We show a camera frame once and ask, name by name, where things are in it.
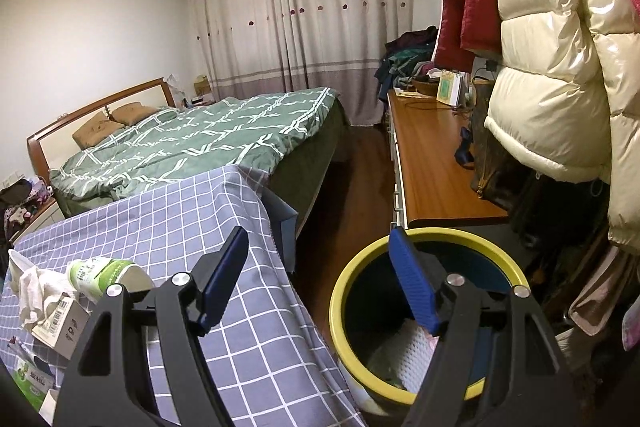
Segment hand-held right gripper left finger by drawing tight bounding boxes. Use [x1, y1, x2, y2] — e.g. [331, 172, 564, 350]
[52, 226, 249, 427]

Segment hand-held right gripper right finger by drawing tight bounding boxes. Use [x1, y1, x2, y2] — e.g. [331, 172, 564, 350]
[389, 226, 583, 427]

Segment yellow-rimmed dark blue bin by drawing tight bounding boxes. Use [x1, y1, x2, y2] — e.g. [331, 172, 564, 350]
[329, 227, 531, 408]

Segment white and green plastic bottle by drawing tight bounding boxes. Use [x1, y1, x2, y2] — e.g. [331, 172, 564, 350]
[66, 257, 156, 305]

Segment white tissue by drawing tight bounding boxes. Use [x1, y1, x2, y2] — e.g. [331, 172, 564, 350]
[7, 252, 76, 330]

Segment white foam net sleeve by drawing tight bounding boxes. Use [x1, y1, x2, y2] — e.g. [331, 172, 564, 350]
[385, 319, 451, 395]

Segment purple checkered tablecloth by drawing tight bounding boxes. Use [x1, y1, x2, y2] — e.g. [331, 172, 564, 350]
[0, 164, 368, 427]

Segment wooden desk with white drawers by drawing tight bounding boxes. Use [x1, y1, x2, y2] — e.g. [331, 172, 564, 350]
[387, 88, 511, 230]

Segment green checkered quilt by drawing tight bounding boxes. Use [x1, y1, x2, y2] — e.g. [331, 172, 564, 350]
[49, 87, 351, 208]

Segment small cardboard box with barcode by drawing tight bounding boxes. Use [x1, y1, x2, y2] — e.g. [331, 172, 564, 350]
[31, 292, 93, 362]

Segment pink fabric bag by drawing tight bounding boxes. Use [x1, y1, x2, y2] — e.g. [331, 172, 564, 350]
[567, 247, 636, 338]

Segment brown pillow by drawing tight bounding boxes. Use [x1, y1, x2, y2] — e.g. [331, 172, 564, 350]
[72, 116, 126, 148]
[111, 103, 160, 126]

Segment woven basket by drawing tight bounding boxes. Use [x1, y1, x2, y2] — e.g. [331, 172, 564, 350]
[411, 77, 443, 98]

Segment pale green desk calendar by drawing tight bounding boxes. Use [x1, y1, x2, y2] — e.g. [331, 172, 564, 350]
[436, 71, 463, 108]

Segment wooden bed headboard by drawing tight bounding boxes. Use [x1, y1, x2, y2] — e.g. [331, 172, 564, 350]
[26, 78, 181, 172]

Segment green and white packet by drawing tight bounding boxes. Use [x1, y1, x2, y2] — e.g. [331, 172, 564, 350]
[7, 342, 63, 403]

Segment dark clothes on nightstand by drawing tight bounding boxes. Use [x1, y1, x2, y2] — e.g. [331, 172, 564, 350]
[0, 177, 56, 238]

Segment pile of dark clothes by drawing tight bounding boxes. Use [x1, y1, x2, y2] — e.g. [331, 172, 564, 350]
[375, 26, 441, 95]

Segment pink and white curtain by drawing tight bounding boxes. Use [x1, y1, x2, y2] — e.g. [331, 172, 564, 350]
[186, 0, 446, 128]

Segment cream puffer jacket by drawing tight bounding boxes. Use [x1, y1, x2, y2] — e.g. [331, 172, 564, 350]
[482, 0, 640, 253]

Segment grey table frame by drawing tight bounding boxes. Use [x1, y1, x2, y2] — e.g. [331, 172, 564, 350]
[260, 188, 299, 275]

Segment blue strap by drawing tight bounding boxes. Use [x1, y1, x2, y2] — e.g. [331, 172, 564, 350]
[452, 127, 476, 170]

